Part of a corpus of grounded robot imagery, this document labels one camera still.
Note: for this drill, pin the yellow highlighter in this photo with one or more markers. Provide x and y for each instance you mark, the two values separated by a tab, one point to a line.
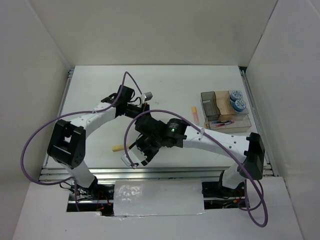
117	148

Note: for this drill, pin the white front cover plate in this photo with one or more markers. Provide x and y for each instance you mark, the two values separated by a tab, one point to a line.
158	198

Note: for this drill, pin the orange pink highlighter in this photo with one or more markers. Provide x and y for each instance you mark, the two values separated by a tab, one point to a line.
195	115

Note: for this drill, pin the right side aluminium rail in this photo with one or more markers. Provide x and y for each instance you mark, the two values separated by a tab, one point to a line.
260	120

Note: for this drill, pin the blue white glue jar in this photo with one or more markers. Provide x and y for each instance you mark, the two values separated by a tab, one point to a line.
235	95

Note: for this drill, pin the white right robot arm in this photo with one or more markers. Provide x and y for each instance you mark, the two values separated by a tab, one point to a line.
248	150

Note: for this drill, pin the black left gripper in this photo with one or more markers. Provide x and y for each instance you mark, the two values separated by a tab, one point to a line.
145	107

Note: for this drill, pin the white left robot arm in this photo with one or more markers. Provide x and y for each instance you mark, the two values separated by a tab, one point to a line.
67	145

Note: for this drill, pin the red gel pen horizontal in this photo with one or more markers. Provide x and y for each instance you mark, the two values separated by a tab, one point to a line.
223	125

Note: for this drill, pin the aluminium table edge rail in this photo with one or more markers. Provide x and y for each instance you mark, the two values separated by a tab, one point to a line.
56	174

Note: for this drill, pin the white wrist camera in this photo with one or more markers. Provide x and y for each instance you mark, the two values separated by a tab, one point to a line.
133	158
146	96

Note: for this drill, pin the smoky plastic desk organizer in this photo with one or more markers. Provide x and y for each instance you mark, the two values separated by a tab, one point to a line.
217	106

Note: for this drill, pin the blue gel pen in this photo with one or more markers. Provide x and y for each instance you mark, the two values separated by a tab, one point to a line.
217	122

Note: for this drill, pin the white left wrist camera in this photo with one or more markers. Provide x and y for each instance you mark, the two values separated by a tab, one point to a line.
146	96

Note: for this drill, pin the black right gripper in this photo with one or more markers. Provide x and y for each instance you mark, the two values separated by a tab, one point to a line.
139	143

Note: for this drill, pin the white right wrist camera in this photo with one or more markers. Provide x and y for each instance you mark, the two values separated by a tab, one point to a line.
133	158

